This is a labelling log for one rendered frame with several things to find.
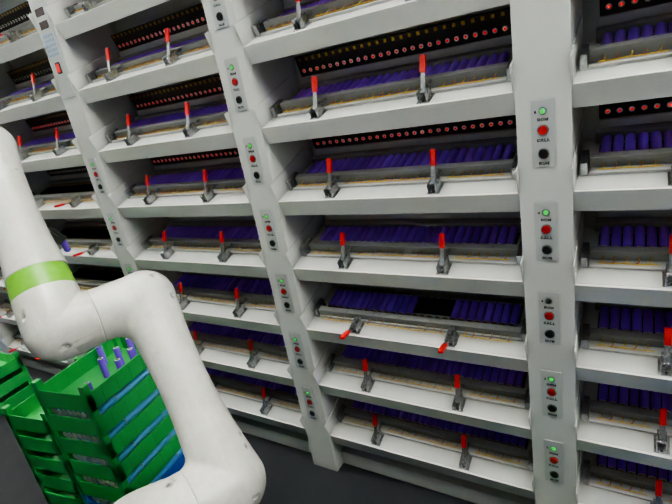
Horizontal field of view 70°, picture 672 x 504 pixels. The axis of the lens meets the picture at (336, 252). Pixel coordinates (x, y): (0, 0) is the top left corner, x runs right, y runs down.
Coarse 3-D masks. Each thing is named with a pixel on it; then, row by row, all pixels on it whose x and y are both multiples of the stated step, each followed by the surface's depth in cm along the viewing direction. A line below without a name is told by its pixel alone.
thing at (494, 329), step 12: (324, 312) 139; (336, 312) 136; (348, 312) 134; (360, 312) 133; (372, 312) 131; (372, 324) 130; (396, 324) 126; (408, 324) 126; (420, 324) 124; (432, 324) 122; (444, 324) 119; (456, 324) 118; (468, 324) 117; (480, 324) 116; (492, 324) 114; (468, 336) 116; (516, 336) 111
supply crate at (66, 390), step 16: (96, 352) 151; (112, 352) 156; (80, 368) 145; (96, 368) 148; (112, 368) 147; (128, 368) 138; (144, 368) 143; (32, 384) 131; (48, 384) 136; (64, 384) 140; (80, 384) 141; (96, 384) 139; (112, 384) 132; (48, 400) 131; (64, 400) 129; (80, 400) 126; (96, 400) 127
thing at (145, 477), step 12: (168, 444) 151; (156, 456) 146; (168, 456) 151; (144, 468) 142; (156, 468) 146; (84, 480) 144; (144, 480) 142; (84, 492) 143; (96, 492) 141; (108, 492) 138; (120, 492) 136
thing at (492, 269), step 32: (320, 224) 143; (352, 224) 135; (384, 224) 130; (416, 224) 125; (448, 224) 121; (480, 224) 116; (512, 224) 112; (288, 256) 130; (320, 256) 132; (352, 256) 126; (384, 256) 123; (416, 256) 117; (448, 256) 114; (480, 256) 111; (512, 256) 107; (416, 288) 116; (448, 288) 111; (480, 288) 107; (512, 288) 103
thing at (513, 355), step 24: (336, 288) 148; (312, 312) 141; (312, 336) 140; (336, 336) 134; (360, 336) 129; (384, 336) 126; (408, 336) 124; (432, 336) 121; (456, 360) 118; (480, 360) 114; (504, 360) 110
